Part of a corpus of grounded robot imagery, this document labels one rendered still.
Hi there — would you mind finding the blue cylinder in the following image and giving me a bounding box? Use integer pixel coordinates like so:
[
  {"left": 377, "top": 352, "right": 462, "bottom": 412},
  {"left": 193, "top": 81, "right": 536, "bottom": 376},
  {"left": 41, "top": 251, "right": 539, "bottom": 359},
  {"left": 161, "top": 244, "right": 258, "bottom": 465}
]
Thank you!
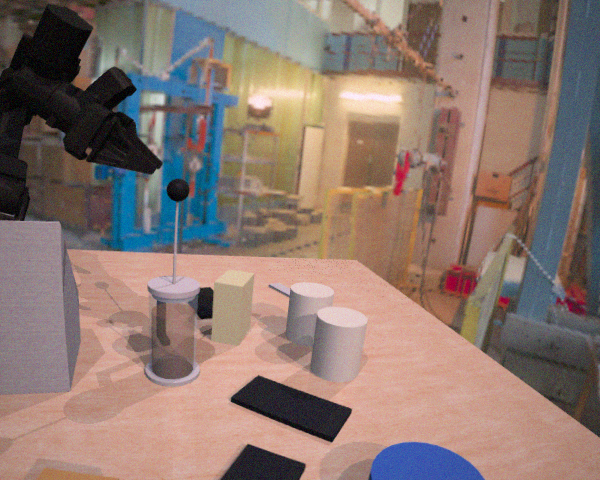
[{"left": 368, "top": 441, "right": 485, "bottom": 480}]

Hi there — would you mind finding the beige rectangular block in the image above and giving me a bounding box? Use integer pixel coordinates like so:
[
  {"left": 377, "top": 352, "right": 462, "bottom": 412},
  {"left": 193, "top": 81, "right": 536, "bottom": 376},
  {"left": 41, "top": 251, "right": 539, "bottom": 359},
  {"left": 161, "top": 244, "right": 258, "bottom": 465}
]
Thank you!
[{"left": 211, "top": 270, "right": 254, "bottom": 346}]

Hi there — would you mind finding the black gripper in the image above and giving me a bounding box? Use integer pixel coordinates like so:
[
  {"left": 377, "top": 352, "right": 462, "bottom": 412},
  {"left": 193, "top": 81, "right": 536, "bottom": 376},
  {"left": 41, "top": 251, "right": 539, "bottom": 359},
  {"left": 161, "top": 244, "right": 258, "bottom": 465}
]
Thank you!
[{"left": 43, "top": 81, "right": 163, "bottom": 174}]

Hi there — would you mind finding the grey cylinder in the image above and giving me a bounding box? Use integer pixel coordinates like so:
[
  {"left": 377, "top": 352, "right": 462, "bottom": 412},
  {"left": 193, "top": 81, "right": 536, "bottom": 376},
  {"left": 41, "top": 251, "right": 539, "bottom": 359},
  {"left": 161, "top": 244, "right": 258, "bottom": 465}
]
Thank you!
[
  {"left": 310, "top": 306, "right": 368, "bottom": 383},
  {"left": 285, "top": 282, "right": 334, "bottom": 346}
]

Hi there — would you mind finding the tan rectangular block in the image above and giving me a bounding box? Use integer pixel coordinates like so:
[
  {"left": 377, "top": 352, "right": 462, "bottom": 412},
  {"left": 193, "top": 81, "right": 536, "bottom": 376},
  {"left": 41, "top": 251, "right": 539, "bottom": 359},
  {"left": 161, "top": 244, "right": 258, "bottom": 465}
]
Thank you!
[{"left": 37, "top": 468, "right": 119, "bottom": 480}]

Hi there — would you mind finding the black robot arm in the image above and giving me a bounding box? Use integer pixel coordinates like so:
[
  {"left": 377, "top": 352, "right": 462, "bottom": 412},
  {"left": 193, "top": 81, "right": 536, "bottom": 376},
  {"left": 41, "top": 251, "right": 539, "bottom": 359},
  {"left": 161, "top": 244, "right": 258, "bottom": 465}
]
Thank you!
[{"left": 0, "top": 3, "right": 137, "bottom": 221}]

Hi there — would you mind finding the glass coffee press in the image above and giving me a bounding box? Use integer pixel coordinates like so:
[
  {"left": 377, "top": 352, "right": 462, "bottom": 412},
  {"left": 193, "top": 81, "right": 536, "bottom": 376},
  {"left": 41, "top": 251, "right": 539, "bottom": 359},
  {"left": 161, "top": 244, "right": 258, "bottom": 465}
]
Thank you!
[{"left": 145, "top": 179, "right": 200, "bottom": 387}]

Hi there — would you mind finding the grey flat bar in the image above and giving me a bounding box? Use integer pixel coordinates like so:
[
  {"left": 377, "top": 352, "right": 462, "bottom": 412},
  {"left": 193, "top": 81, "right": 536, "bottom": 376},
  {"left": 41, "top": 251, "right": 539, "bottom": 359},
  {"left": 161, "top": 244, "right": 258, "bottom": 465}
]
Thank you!
[{"left": 269, "top": 283, "right": 290, "bottom": 298}]

